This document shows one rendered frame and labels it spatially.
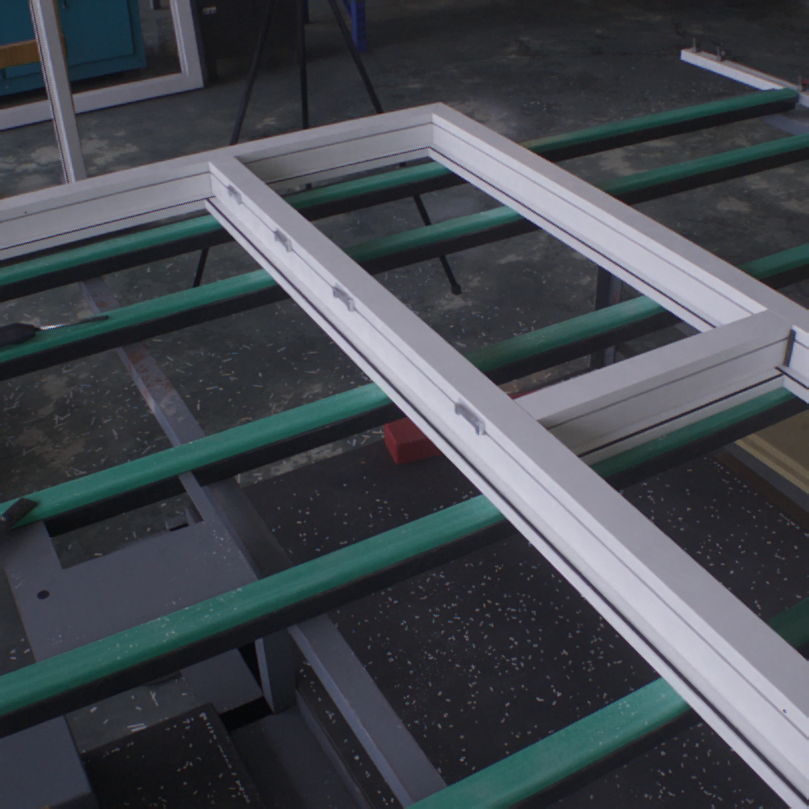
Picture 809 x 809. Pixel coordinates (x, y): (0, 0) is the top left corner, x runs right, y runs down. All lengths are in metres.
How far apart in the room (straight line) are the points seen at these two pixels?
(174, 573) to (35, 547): 0.16
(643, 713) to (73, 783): 0.56
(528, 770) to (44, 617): 0.47
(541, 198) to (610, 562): 0.81
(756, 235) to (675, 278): 2.32
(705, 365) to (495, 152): 0.66
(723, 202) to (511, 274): 0.99
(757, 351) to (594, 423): 0.24
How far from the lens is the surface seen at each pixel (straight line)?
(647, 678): 1.29
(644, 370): 1.16
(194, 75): 5.19
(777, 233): 3.79
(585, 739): 0.88
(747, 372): 1.28
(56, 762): 1.13
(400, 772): 0.90
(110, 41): 5.38
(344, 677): 0.97
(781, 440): 1.61
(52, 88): 3.77
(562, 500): 0.99
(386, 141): 1.86
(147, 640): 0.97
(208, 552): 1.06
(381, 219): 3.69
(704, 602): 0.90
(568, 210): 1.59
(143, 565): 1.06
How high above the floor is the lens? 1.56
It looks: 34 degrees down
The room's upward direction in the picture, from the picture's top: 1 degrees counter-clockwise
